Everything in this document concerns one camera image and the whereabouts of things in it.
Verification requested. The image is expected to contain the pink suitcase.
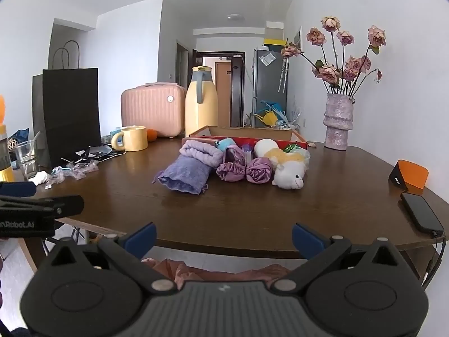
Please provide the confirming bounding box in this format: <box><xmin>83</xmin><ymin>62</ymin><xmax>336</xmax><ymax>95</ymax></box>
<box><xmin>121</xmin><ymin>82</ymin><xmax>186</xmax><ymax>138</ymax></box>

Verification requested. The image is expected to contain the pink cloth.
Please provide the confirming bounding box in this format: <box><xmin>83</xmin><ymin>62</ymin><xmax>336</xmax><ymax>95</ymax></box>
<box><xmin>140</xmin><ymin>258</ymin><xmax>292</xmax><ymax>288</ymax></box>

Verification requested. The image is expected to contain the dried pink rose bouquet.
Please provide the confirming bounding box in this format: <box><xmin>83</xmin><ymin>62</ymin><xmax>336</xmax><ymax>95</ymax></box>
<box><xmin>281</xmin><ymin>16</ymin><xmax>387</xmax><ymax>97</ymax></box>

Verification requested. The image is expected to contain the black cable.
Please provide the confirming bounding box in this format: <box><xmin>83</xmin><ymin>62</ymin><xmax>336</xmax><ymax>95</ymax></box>
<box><xmin>423</xmin><ymin>230</ymin><xmax>448</xmax><ymax>281</ymax></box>

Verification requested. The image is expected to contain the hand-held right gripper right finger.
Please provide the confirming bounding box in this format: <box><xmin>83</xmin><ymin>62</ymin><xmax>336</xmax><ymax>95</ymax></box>
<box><xmin>273</xmin><ymin>223</ymin><xmax>407</xmax><ymax>295</ymax></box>

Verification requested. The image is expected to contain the mint green pouch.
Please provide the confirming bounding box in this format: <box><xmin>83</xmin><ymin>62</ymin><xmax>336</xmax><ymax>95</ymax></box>
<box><xmin>291</xmin><ymin>148</ymin><xmax>311</xmax><ymax>174</ymax></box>

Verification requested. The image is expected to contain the white yellow plush toy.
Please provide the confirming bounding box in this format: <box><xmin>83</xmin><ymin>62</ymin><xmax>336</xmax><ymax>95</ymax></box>
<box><xmin>265</xmin><ymin>148</ymin><xmax>305</xmax><ymax>191</ymax></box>

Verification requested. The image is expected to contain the brown door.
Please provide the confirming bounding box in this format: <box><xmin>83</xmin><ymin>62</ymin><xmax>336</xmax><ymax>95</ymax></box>
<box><xmin>216</xmin><ymin>61</ymin><xmax>232</xmax><ymax>127</ymax></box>

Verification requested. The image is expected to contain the black phone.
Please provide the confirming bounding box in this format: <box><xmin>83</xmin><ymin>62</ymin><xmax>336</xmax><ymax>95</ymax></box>
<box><xmin>400</xmin><ymin>192</ymin><xmax>445</xmax><ymax>233</ymax></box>

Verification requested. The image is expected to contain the dark wooden door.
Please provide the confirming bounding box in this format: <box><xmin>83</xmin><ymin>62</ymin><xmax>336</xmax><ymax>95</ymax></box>
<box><xmin>232</xmin><ymin>51</ymin><xmax>245</xmax><ymax>127</ymax></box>

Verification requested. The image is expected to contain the clear glass cup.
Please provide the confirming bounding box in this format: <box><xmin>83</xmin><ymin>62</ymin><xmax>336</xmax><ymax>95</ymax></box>
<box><xmin>13</xmin><ymin>140</ymin><xmax>39</xmax><ymax>178</ymax></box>

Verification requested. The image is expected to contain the pile of clear plastic wrappers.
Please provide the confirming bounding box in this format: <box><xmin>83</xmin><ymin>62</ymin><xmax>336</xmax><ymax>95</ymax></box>
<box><xmin>45</xmin><ymin>160</ymin><xmax>100</xmax><ymax>186</ymax></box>

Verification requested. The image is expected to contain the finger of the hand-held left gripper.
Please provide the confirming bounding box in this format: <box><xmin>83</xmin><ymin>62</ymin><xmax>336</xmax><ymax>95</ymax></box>
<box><xmin>0</xmin><ymin>181</ymin><xmax>37</xmax><ymax>199</ymax></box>
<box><xmin>0</xmin><ymin>195</ymin><xmax>85</xmax><ymax>217</ymax></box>

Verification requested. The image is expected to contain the purple felt pouch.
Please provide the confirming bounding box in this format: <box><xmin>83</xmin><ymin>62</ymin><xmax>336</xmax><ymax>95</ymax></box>
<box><xmin>152</xmin><ymin>155</ymin><xmax>214</xmax><ymax>194</ymax></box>

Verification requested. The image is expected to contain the purple textured vase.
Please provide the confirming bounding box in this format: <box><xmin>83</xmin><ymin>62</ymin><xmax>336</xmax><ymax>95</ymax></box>
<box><xmin>323</xmin><ymin>93</ymin><xmax>355</xmax><ymax>150</ymax></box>

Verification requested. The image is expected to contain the yellow mug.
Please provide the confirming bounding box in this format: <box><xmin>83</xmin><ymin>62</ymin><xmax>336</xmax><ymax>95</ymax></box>
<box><xmin>111</xmin><ymin>126</ymin><xmax>148</xmax><ymax>152</ymax></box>

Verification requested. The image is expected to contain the grey fridge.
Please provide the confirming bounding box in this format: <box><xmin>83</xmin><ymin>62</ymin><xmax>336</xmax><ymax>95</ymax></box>
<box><xmin>253</xmin><ymin>45</ymin><xmax>288</xmax><ymax>127</ymax></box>

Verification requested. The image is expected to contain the orange capped bottle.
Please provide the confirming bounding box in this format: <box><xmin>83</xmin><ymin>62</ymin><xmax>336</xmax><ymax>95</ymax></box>
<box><xmin>0</xmin><ymin>95</ymin><xmax>15</xmax><ymax>182</ymax></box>

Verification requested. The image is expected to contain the orange black box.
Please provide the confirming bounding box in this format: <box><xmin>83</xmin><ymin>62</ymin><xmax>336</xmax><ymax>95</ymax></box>
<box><xmin>388</xmin><ymin>159</ymin><xmax>429</xmax><ymax>192</ymax></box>

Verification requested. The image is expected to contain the dark blue cloth bag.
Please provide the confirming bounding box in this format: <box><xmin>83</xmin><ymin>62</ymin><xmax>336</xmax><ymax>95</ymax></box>
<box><xmin>7</xmin><ymin>128</ymin><xmax>30</xmax><ymax>148</ymax></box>

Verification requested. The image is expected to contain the black paper bag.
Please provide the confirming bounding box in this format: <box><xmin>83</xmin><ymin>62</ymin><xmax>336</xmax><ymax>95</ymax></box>
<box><xmin>42</xmin><ymin>40</ymin><xmax>102</xmax><ymax>160</ymax></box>

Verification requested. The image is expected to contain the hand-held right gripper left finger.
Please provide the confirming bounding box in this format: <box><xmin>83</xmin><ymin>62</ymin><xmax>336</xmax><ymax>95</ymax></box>
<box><xmin>42</xmin><ymin>222</ymin><xmax>178</xmax><ymax>295</ymax></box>

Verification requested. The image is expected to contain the cluttered storage cart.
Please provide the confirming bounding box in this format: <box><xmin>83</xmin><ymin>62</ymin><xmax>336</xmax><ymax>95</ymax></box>
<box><xmin>254</xmin><ymin>100</ymin><xmax>302</xmax><ymax>130</ymax></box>

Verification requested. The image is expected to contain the white soft ball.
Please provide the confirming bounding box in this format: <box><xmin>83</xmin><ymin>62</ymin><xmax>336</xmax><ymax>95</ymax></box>
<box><xmin>254</xmin><ymin>139</ymin><xmax>279</xmax><ymax>158</ymax></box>

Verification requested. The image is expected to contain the red cardboard box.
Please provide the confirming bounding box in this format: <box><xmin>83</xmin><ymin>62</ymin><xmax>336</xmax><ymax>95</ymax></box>
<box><xmin>189</xmin><ymin>125</ymin><xmax>308</xmax><ymax>150</ymax></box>

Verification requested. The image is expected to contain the yellow thermos jug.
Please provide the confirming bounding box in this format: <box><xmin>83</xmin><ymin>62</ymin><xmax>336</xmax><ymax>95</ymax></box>
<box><xmin>185</xmin><ymin>65</ymin><xmax>219</xmax><ymax>137</ymax></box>

